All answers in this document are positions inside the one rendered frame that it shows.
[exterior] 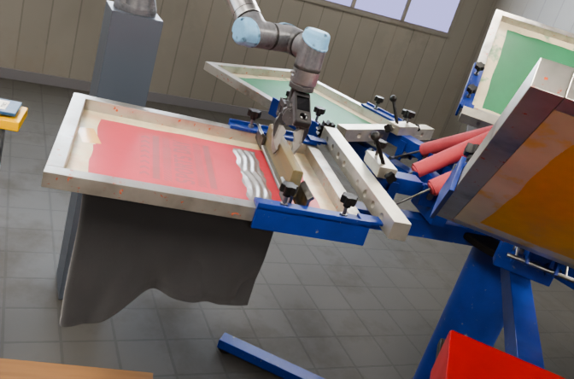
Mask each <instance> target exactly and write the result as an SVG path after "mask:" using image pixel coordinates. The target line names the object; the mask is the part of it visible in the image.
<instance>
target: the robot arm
mask: <svg viewBox="0 0 574 379"><path fill-rule="evenodd" d="M226 2H227V4H228V7H229V9H230V11H231V14H232V16H233V18H234V21H235V22H234V24H233V26H232V30H231V31H232V32H233V34H232V38H233V40H234V42H235V43H236V44H239V45H242V46H245V47H248V48H258V49H264V50H274V51H280V52H285V53H288V54H290V55H293V56H294V57H295V58H296V60H295V63H294V67H293V69H291V70H290V72H291V76H290V83H289V87H291V88H290V94H289V95H288V96H287V97H286V98H283V97H280V100H279V104H278V109H277V112H276V115H277V116H278V117H276V119H275V120H274V122H273V131H272V153H273V154H275V153H276V152H277V150H278V145H279V144H280V140H281V137H282V136H283V135H284V134H285V133H286V130H285V128H284V123H285V125H286V126H288V125H293V126H295V127H296V129H295V130H294V131H293V136H294V137H293V142H292V148H291V151H292V153H293V155H294V154H295V153H296V151H297V150H298V149H299V148H300V147H301V145H302V143H303V141H304V140H305V138H306V136H307V134H308V131H309V127H310V125H311V124H312V119H311V102H310V94H308V93H313V90H314V87H315V86H316V84H317V82H318V79H319V75H320V70H321V68H322V65H323V62H324V59H325V54H326V52H327V50H328V45H329V42H330V39H331V36H330V34H329V33H328V32H325V31H322V30H320V29H317V28H313V27H306V28H305V30H304V31H303V30H301V29H299V28H297V27H295V26H294V25H291V24H289V23H285V22H281V23H273V22H269V21H265V20H264V18H263V16H262V14H261V12H260V9H259V7H258V5H257V3H256V1H255V0H226ZM113 6H114V7H115V8H117V9H119V10H122V11H125V12H127V13H130V14H133V15H140V16H145V17H155V16H156V10H157V9H156V0H114V5H113ZM279 105H280V106H279Z"/></svg>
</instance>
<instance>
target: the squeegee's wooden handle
mask: <svg viewBox="0 0 574 379"><path fill-rule="evenodd" d="M272 131H273V124H270V125H269V126H268V130H267V133H266V139H265V142H264V145H265V146H266V148H267V150H268V153H269V155H270V156H271V158H272V162H273V164H274V165H275V168H276V170H277V172H278V175H279V177H280V178H281V177H284V179H285V181H288V182H293V183H294V184H295V185H298V189H299V186H300V183H301V181H302V176H303V171H302V169H301V167H300V166H299V164H298V162H297V160H296V157H295V156H294V155H293V153H292V151H291V149H290V146H289V144H288V143H287V142H286V140H285V138H284V136H282V137H281V140H280V144H279V145H278V150H277V152H276V153H275V154H273V153H272Z"/></svg>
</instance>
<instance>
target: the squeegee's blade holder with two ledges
mask: <svg viewBox="0 0 574 379"><path fill-rule="evenodd" d="M261 150H262V152H263V154H264V156H265V158H266V162H267V164H268V166H269V168H270V170H271V173H272V175H273V178H274V180H275V182H276V185H277V186H278V189H279V188H280V185H281V183H282V181H281V179H280V177H279V175H278V172H277V170H276V168H275V165H274V164H273V162H272V158H271V156H270V155H269V153H268V150H267V147H266V146H265V145H261Z"/></svg>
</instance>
